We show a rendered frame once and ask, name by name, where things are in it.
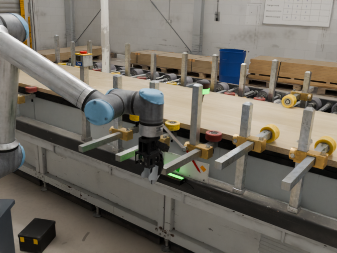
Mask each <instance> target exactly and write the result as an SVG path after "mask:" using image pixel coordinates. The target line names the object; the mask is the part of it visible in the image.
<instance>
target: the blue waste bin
mask: <svg viewBox="0 0 337 253"><path fill-rule="evenodd" d="M219 51H220V60H219V61H220V62H219V82H225V83H232V84H238V85H239V80H240V69H241V64H242V63H245V60H246V57H247V54H246V53H247V51H246V50H239V49H220V50H219Z"/></svg>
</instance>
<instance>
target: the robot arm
mask: <svg viewBox="0 0 337 253"><path fill-rule="evenodd" d="M28 36H29V27H28V24H27V22H26V21H25V19H24V18H23V17H21V16H20V15H18V14H12V13H0V178H2V177H4V176H6V175H8V174H10V173H12V172H14V171H16V170H17V169H18V168H20V167H21V166H22V165H23V163H24V161H25V151H24V148H23V146H21V145H20V143H19V141H18V140H17V139H16V138H15V130H16V116H17V102H18V87H19V74H20V70H22V71H23V72H25V73H26V74H28V75H29V76H31V77H32V78H34V79H35V80H37V81H38V82H40V83H41V84H43V85H44V86H46V87H47V88H49V89H50V90H52V91H54V92H55V93H57V94H58V95H60V96H61V97H63V98H64V99H66V100H67V101H69V102H70V103H72V104H73V105H75V106H76V107H78V108H79V109H81V110H82V111H83V112H84V113H85V116H86V118H87V120H88V121H89V122H90V123H92V124H94V125H104V124H107V123H109V122H111V121H112V120H114V119H116V118H117V117H120V116H122V115H123V114H130V115H137V116H139V134H140V135H141V137H140V138H138V150H137V151H135V164H137V163H140V164H141V165H144V171H143V172H142V174H141V177H142V178H148V180H149V182H150V184H152V185H153V184H154V183H155V182H156V181H157V179H158V178H159V176H160V174H161V172H162V170H163V166H164V163H163V160H164V158H162V152H168V150H169V148H170V147H169V146H168V145H167V144H166V143H162V142H160V141H158V140H159V139H160V136H161V135H162V134H163V107H164V94H163V93H162V92H161V91H160V90H157V89H150V88H143V89H141V90H140V91H132V90H124V89H119V88H112V89H110V90H108V91H107V92H106V94H105V95H104V94H103V93H101V92H100V91H98V90H97V89H94V88H92V87H91V86H89V85H88V84H86V83H84V82H83V81H81V80H80V79H78V78H77V77H75V76H73V75H72V74H70V73H69V72H67V71H66V70H64V69H63V68H61V67H59V66H58V65H56V64H55V63H53V62H52V61H50V60H48V59H47V58H45V57H44V56H42V55H41V54H39V53H38V52H36V51H34V50H33V49H31V48H30V47H28V46H27V45H25V44H23V42H24V41H25V40H26V39H27V38H28ZM137 154H138V160H136V155H137Z"/></svg>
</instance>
